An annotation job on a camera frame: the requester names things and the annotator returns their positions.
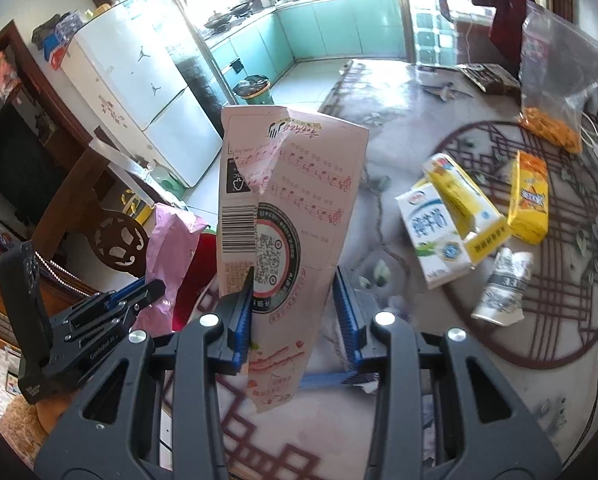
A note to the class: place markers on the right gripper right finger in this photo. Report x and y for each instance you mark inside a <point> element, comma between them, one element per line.
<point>355,310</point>

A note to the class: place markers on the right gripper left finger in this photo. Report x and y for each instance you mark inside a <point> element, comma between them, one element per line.
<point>235,313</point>

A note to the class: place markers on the pink plastic wrapper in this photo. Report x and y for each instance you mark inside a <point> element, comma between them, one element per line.
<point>170,251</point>

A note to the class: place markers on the pink music note carton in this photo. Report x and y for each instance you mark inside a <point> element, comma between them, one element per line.
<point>288,183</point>

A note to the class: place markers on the yellow medicine box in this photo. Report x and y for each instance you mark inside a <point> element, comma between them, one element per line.
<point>481,226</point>

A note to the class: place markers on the yellow iced tea carton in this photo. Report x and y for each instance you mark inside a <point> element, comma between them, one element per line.
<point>528,215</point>

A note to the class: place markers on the green kitchen trash bucket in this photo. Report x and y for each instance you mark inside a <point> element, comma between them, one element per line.
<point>254,90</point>

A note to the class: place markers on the teal kitchen cabinets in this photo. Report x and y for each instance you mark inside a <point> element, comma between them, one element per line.
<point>269,42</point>

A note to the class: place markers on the red bin green rim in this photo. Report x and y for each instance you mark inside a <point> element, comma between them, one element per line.
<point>194,279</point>

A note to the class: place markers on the white milk carton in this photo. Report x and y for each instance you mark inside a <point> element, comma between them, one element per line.
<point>439,249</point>

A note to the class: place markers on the dark wooden chair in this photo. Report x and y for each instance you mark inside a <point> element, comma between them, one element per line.
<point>116,239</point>

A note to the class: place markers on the floral plastic tablecloth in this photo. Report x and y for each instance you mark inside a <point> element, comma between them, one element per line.
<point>450,393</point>

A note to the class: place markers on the crushed patterned paper cup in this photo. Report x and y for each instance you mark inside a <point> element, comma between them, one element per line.
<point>501,300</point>

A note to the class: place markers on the green detergent jug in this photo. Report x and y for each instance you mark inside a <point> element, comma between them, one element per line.
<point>167,181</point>

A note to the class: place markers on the dark snack package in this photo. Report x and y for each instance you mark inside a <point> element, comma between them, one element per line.
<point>491,79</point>

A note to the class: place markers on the white refrigerator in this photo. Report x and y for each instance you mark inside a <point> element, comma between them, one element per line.
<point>126,75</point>

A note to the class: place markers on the bag of orange snacks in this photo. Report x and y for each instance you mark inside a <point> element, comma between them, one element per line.
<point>558,73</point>

